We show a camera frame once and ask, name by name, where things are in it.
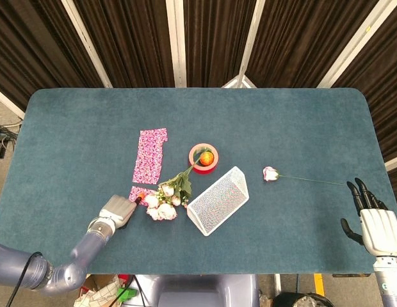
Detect pink rose bouquet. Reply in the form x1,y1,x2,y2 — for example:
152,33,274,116
144,147,212,222

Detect blue felt table cover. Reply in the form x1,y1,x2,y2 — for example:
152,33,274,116
0,88,397,276

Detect lilac robot torso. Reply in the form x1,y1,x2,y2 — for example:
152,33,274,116
134,274,260,307

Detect dark brown curtain panel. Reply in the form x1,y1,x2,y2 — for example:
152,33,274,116
332,0,397,209
73,0,175,89
183,0,257,88
246,0,378,89
0,0,105,111

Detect white mesh basket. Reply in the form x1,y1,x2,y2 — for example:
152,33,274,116
186,166,250,237

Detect black trash bag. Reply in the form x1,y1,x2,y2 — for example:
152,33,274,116
273,292,334,307

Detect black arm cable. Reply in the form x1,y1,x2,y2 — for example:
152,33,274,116
6,251,43,307

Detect single pink rose with stem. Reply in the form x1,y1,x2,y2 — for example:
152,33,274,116
262,166,346,187

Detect pink patterned cloth square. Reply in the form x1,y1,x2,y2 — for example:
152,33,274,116
128,186,159,204

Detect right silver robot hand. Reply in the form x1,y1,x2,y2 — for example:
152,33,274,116
340,177,397,257

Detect cardboard box with paper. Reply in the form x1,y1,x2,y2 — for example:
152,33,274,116
73,274,122,307

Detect green plastic object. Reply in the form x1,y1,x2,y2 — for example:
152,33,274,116
117,287,137,303

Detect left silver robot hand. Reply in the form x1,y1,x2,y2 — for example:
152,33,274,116
99,191,147,230

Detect white frame post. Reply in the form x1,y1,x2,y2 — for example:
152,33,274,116
61,0,113,89
316,0,396,89
220,0,266,90
165,0,188,88

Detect red tape roll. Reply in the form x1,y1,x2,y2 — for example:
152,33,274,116
188,143,220,175

